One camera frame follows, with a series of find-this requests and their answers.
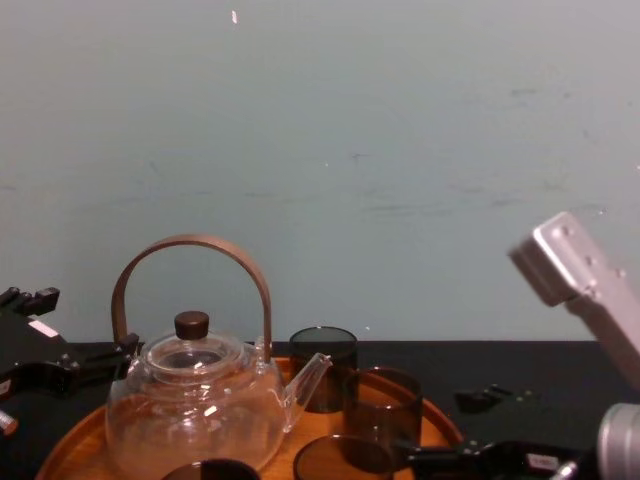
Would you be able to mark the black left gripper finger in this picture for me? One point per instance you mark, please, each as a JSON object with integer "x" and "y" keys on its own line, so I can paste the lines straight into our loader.
{"x": 40, "y": 299}
{"x": 97, "y": 361}

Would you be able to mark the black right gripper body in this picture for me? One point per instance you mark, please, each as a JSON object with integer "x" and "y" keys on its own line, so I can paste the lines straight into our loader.
{"x": 505, "y": 462}

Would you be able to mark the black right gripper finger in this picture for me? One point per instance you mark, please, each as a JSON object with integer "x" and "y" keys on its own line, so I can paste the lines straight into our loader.
{"x": 492, "y": 397}
{"x": 440, "y": 462}

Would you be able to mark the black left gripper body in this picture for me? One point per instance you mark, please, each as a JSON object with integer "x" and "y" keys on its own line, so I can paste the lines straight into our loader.
{"x": 25, "y": 355}

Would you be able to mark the round wooden tray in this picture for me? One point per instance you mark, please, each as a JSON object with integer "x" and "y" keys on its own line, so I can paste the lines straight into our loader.
{"x": 320, "y": 425}

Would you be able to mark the black table cloth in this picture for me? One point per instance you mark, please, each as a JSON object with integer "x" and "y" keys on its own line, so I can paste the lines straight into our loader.
{"x": 500, "y": 360}

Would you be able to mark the smoked glass cup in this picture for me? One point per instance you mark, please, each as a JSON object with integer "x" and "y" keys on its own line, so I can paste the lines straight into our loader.
{"x": 340, "y": 460}
{"x": 325, "y": 350}
{"x": 215, "y": 471}
{"x": 382, "y": 415}

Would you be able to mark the glass teapot lid wooden knob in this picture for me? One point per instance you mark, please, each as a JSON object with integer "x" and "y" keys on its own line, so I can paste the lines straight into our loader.
{"x": 192, "y": 345}

